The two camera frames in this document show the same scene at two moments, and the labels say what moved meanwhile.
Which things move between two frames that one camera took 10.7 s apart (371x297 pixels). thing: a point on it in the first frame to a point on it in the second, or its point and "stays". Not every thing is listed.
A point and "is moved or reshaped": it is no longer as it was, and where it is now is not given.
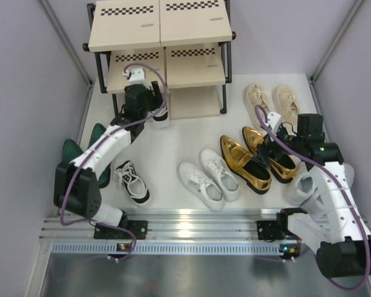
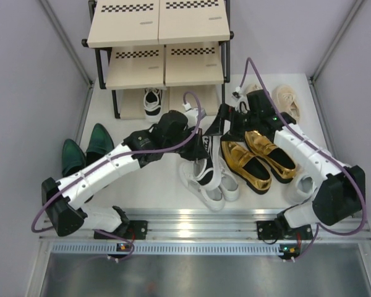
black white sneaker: [161, 119] is moved or reshaped
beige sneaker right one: [286, 104] stays
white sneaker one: [206, 190] stays
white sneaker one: [214, 166] stays
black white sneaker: [134, 184] to [208, 171]
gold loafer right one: [282, 170] stays
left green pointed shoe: [70, 151] stays
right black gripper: [264, 149] to [229, 114]
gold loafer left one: [256, 174] stays
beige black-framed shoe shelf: [188, 41] stays
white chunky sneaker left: [299, 188] stays
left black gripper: [155, 100] to [198, 151]
